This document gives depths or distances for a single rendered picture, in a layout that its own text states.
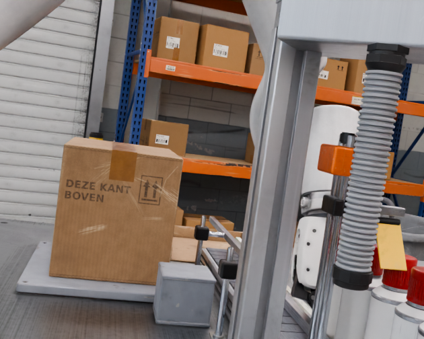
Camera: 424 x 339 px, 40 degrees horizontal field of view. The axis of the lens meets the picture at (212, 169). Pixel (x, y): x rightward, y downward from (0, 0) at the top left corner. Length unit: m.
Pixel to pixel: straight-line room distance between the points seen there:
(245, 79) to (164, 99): 0.95
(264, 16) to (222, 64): 3.73
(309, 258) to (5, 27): 0.49
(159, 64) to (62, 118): 1.03
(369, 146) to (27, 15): 0.46
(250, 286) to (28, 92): 4.34
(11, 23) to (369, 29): 0.44
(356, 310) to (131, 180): 0.62
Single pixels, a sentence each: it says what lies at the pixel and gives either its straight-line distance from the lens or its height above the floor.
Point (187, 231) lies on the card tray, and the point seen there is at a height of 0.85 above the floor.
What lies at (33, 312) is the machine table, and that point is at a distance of 1.09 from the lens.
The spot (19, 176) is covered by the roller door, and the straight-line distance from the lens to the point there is 4.92.
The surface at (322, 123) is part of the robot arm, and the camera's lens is 0.85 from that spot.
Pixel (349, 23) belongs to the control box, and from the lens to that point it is 0.54.
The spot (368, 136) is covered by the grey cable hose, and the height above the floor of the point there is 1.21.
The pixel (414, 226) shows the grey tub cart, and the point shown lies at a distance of 3.85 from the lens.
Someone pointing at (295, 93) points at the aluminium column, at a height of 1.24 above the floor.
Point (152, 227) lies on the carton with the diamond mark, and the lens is 1.21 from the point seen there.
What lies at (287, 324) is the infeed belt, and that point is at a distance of 1.03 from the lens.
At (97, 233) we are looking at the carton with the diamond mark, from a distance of 1.21.
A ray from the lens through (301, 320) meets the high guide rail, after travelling 0.81.
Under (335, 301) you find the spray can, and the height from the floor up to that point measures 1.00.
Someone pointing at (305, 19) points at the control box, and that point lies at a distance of 0.55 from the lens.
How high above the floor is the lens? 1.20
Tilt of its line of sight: 5 degrees down
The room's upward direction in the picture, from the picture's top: 8 degrees clockwise
